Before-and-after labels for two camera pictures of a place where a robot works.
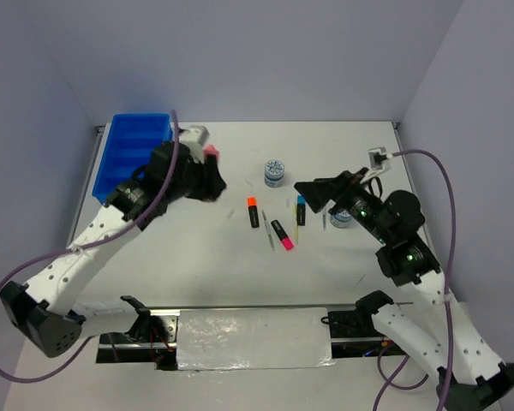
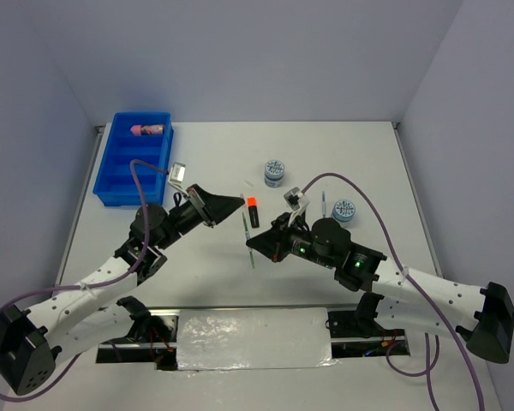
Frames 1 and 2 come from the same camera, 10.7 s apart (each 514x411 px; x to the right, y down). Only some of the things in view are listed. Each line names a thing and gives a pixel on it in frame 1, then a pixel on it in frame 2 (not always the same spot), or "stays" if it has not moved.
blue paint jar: (273, 173) stays
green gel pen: (269, 232) to (247, 237)
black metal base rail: (353, 330) stays
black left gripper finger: (212, 182) to (218, 206)
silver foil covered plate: (220, 339) stays
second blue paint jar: (341, 220) stays
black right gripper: (339, 188) to (268, 242)
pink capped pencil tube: (210, 150) to (147, 130)
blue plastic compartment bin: (130, 141) stays
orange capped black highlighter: (252, 203) stays
